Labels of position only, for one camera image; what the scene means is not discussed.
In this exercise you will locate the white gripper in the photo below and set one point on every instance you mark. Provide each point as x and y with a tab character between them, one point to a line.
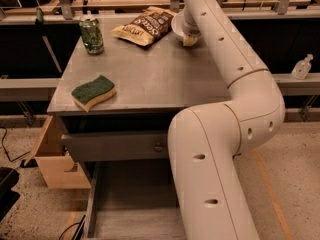
189	29

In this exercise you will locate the green yellow sponge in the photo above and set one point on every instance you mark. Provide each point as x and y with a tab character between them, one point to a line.
94	92

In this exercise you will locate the clear sanitizer bottle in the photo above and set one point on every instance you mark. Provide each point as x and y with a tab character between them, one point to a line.
302	67

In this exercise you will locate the green soda can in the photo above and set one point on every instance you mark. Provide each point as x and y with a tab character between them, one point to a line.
91	34

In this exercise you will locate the white bowl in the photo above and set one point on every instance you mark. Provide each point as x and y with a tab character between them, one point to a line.
176	25

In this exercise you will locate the brown chip bag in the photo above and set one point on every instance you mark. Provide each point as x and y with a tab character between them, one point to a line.
149	27

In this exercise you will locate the grey cabinet with drawers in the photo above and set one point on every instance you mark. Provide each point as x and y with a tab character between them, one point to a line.
132	195

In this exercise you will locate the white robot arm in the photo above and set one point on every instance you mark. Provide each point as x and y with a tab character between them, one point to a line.
203	139

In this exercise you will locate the round metal drawer knob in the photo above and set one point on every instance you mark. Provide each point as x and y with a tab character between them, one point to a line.
158	147

